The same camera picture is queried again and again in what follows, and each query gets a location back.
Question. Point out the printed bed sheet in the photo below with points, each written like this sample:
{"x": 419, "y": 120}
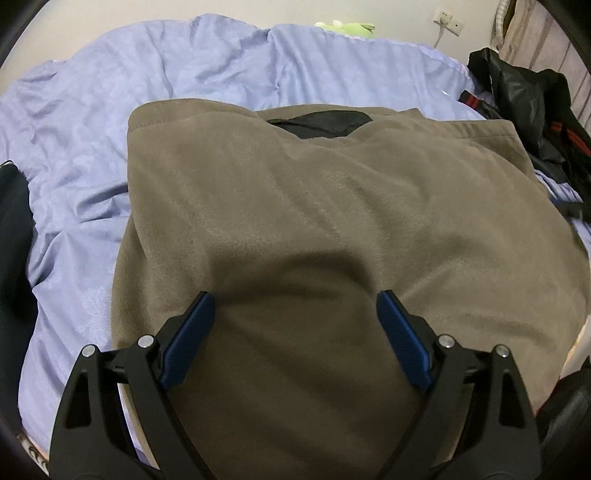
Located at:
{"x": 34, "y": 454}

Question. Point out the black jacket with red stripes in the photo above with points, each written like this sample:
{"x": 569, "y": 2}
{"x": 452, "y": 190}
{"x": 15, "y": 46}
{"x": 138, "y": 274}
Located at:
{"x": 531, "y": 101}

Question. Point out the green plush toy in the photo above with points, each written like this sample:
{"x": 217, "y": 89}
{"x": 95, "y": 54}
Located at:
{"x": 348, "y": 27}

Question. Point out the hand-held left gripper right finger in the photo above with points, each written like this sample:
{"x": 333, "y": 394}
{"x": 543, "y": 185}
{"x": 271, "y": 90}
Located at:
{"x": 404, "y": 341}

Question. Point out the navy garment with grey band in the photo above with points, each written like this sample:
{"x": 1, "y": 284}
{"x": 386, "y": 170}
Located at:
{"x": 14, "y": 258}

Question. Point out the white woven basket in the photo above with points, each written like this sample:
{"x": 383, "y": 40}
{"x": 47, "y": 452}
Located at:
{"x": 501, "y": 23}

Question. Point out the light blue duvet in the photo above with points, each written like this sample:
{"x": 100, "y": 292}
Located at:
{"x": 92, "y": 115}

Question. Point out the brown fleece garment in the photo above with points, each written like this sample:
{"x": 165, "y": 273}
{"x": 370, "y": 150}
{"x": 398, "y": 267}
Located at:
{"x": 323, "y": 221}

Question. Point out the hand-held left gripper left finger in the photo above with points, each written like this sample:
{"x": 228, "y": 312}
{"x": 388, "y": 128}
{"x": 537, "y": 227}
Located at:
{"x": 189, "y": 341}

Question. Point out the white wall socket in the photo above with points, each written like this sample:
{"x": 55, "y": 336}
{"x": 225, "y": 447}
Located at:
{"x": 450, "y": 19}

